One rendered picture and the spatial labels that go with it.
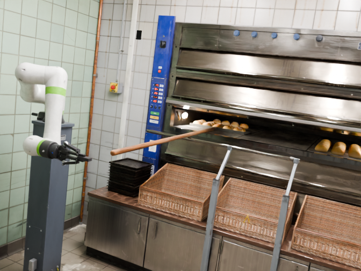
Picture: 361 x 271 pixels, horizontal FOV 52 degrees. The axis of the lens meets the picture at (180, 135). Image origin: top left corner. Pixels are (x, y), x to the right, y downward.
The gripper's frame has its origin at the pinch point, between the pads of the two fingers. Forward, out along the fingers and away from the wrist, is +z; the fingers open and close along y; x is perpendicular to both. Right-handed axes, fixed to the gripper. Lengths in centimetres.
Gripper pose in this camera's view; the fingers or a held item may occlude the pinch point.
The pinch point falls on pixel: (84, 158)
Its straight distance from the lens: 190.3
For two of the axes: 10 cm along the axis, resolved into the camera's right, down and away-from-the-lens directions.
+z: 8.9, 1.7, -4.1
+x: -4.3, 1.1, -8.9
